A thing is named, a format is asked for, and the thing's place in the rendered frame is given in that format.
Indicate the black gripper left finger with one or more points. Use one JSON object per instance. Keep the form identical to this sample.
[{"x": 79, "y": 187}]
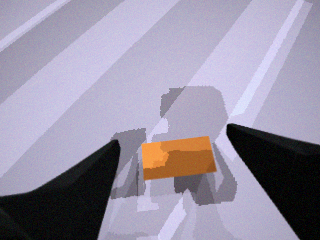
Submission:
[{"x": 69, "y": 207}]

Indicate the orange block with black square side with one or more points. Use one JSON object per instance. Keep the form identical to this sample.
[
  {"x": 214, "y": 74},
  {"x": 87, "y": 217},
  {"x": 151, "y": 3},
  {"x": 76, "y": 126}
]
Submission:
[{"x": 176, "y": 158}]

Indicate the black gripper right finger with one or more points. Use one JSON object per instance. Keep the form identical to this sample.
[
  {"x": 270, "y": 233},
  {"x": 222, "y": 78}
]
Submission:
[{"x": 288, "y": 170}]

